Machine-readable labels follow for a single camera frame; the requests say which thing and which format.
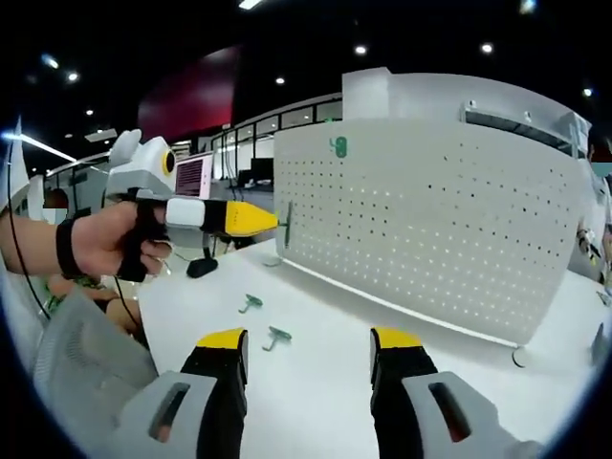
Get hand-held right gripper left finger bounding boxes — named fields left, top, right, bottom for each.
left=112, top=327, right=250, bottom=459

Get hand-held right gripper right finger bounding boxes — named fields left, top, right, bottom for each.
left=369, top=326, right=544, bottom=459

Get white perforated mounting plate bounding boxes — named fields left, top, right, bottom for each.
left=261, top=114, right=593, bottom=369

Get person's left hand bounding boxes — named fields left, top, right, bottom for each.
left=71, top=199, right=174, bottom=283

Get ceiling air vent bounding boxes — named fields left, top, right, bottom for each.
left=84, top=127, right=120, bottom=143

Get black monitor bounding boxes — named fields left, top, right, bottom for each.
left=249, top=157, right=276, bottom=182

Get dark red panel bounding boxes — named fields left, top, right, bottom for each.
left=137, top=45, right=240, bottom=144

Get person's bare leg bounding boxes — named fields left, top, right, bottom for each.
left=104, top=296, right=143, bottom=336

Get person in mask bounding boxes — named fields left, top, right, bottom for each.
left=0, top=114, right=162, bottom=441

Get person's green patterned clothing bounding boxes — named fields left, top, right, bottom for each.
left=44, top=275, right=104, bottom=312

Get dark grey curved object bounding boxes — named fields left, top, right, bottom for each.
left=591, top=323, right=607, bottom=367

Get group of ceiling spotlights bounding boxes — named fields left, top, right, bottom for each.
left=42, top=41, right=594, bottom=119

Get thin black cable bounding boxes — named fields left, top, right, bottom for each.
left=3, top=142, right=52, bottom=320
left=113, top=275, right=144, bottom=336

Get black wrist strap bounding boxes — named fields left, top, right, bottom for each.
left=55, top=218, right=82, bottom=282

